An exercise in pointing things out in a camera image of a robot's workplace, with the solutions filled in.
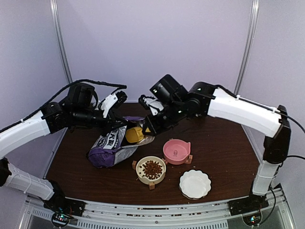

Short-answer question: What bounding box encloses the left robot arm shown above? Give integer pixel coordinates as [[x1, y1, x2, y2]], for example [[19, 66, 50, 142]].
[[0, 79, 127, 212]]

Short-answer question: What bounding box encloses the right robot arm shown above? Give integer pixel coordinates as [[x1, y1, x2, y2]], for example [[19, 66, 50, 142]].
[[138, 74, 291, 211]]

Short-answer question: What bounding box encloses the aluminium corner post right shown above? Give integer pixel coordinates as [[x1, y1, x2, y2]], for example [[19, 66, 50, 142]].
[[234, 0, 260, 94]]

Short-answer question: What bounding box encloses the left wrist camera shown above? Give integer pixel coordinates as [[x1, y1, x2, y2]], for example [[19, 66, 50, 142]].
[[98, 91, 127, 118]]

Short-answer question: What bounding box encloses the aluminium corner post left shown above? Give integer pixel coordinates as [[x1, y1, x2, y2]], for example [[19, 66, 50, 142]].
[[50, 0, 73, 83]]

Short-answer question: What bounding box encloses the wooden stand under cream bowl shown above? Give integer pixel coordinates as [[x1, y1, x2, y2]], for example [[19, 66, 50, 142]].
[[132, 160, 166, 190]]

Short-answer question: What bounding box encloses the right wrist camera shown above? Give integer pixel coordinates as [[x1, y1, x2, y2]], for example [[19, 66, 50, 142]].
[[138, 94, 164, 116]]

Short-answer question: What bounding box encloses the kibble in cream bowl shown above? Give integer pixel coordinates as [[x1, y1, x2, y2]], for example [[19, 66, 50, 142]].
[[139, 160, 163, 180]]

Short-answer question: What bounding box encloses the white scalloped dish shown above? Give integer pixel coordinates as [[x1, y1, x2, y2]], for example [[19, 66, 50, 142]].
[[179, 169, 212, 199]]

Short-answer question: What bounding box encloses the yellow plastic scoop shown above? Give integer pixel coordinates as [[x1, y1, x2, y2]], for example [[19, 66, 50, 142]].
[[125, 126, 150, 144]]

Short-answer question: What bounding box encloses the aluminium corner post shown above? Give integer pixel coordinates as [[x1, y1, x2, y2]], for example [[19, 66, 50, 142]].
[[234, 0, 260, 94], [50, 0, 73, 83]]

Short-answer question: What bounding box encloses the cream pet bowl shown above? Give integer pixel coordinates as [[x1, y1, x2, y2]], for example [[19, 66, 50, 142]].
[[135, 156, 166, 185]]

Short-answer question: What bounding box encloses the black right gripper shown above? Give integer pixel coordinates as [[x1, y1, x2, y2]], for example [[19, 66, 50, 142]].
[[143, 100, 187, 136]]

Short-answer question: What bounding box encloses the aluminium front rail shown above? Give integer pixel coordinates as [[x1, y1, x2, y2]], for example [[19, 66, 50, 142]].
[[23, 188, 289, 229]]

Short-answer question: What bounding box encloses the pink pet bowl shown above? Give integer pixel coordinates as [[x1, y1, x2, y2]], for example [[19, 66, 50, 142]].
[[163, 139, 191, 162]]

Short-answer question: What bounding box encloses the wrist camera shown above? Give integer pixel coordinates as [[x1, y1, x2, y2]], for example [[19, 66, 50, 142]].
[[98, 91, 127, 118], [138, 94, 164, 116]]

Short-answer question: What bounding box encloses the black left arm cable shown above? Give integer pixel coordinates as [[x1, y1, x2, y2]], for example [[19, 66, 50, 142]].
[[16, 80, 127, 120]]

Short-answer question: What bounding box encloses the purple pet food bag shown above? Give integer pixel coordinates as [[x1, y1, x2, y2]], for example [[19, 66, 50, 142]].
[[86, 116, 154, 168]]

